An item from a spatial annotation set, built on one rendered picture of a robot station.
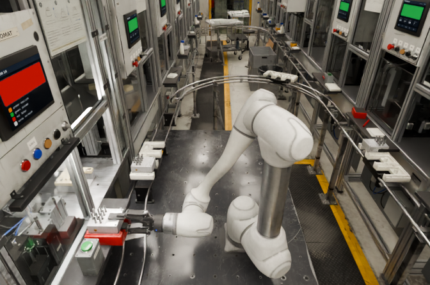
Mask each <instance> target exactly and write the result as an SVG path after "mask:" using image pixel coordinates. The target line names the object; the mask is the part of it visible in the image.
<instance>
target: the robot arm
mask: <svg viewBox="0 0 430 285"><path fill-rule="evenodd" d="M276 103H277V100H276V97H275V95H274V94H273V93H272V92H269V91H267V90H264V89H260V90H257V91H256V92H254V93H253V94H252V95H251V96H250V97H249V98H248V100H247V101H246V102H245V103H244V105H243V107H242V108H241V110H240V112H239V114H238V116H237V118H236V120H235V123H234V125H233V127H232V131H231V133H230V137H229V139H228V142H227V145H226V147H225V150H224V152H223V154H222V155H221V157H220V158H219V160H218V161H217V163H216V164H215V165H214V166H213V168H212V169H211V170H210V172H209V173H208V174H207V175H206V176H205V178H204V179H203V181H202V182H201V183H200V185H199V186H198V187H197V188H193V189H192V190H191V191H190V192H189V193H188V194H187V195H186V198H185V200H184V203H183V207H182V212H181V213H166V214H156V215H150V213H149V209H147V210H134V209H127V210H126V212H125V213H110V214H109V216H108V218H107V219H108V220H125V218H126V219H129V220H134V221H138V222H139V223H136V224H128V223H125V222H123V224H122V227H121V229H126V230H125V231H126V232H127V231H128V233H131V234H147V235H150V233H151V231H154V232H163V233H164V234H171V235H179V236H183V237H187V238H201V237H206V236H209V235H211V233H212V230H213V217H212V216H211V215H208V214H207V213H205V212H206V210H207V206H208V204H209V201H210V197H209V192H210V190H211V188H212V187H213V185H214V184H215V183H216V182H217V181H218V180H219V179H221V178H222V177H223V176H224V175H225V174H226V173H227V172H228V171H229V170H230V169H231V168H232V166H233V165H234V163H235V162H236V161H237V160H238V159H239V157H240V156H241V154H242V153H243V152H244V151H245V150H246V148H247V147H248V146H249V145H250V144H251V142H252V141H254V139H255V138H256V137H257V136H258V137H257V139H258V142H259V147H260V152H261V156H262V158H263V159H264V166H263V173H262V184H261V191H260V202H259V206H258V204H257V203H256V202H255V201H254V200H253V199H252V198H251V197H248V196H244V195H243V196H239V197H237V198H236V199H234V200H233V201H232V202H231V204H230V206H229V208H228V212H227V222H226V223H225V224H224V228H225V238H226V245H225V252H226V253H231V252H246V253H247V255H248V256H249V258H250V259H251V261H252V262H253V264H254V265H255V266H256V267H257V268H258V270H259V271H260V272H262V273H263V274H264V275H266V276H268V277H269V278H274V279H277V278H280V277H281V276H283V275H285V274H286V273H287V272H288V271H289V269H290V267H291V253H290V252H289V250H288V246H287V240H286V235H285V231H284V229H283V227H282V219H283V212H284V208H285V201H286V196H287V190H288V185H289V179H290V174H291V167H292V165H293V164H294V163H295V162H297V161H301V160H303V159H305V158H306V157H307V156H308V155H309V154H310V152H311V150H312V148H313V144H314V139H313V136H312V134H311V132H310V130H309V129H308V128H307V126H306V125H305V124H304V123H303V122H302V121H301V120H300V119H299V118H298V117H296V116H294V115H293V114H292V113H290V112H288V111H287V110H285V109H283V108H280V107H278V106H277V105H276ZM142 219H143V220H142Z"/></svg>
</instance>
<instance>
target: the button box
mask: <svg viewBox="0 0 430 285"><path fill-rule="evenodd" d="M86 241H90V242H92V243H93V247H92V248H91V249H90V250H89V251H86V252H83V251H82V250H81V246H80V247H79V250H78V251H77V254H76V259H77V262H78V263H79V266H80V269H81V271H82V273H83V275H92V276H97V275H98V273H99V270H100V268H101V266H102V263H103V261H104V258H105V257H104V255H103V252H102V249H101V246H100V243H99V239H94V238H85V239H84V240H83V242H82V244H83V243H84V242H86ZM82 244H81V245H82Z"/></svg>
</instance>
